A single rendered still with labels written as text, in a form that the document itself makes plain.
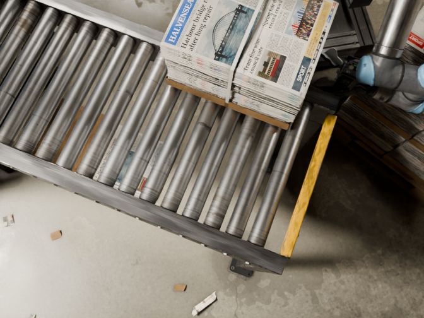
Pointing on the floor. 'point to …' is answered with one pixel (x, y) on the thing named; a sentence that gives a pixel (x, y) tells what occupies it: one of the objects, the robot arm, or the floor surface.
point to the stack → (353, 110)
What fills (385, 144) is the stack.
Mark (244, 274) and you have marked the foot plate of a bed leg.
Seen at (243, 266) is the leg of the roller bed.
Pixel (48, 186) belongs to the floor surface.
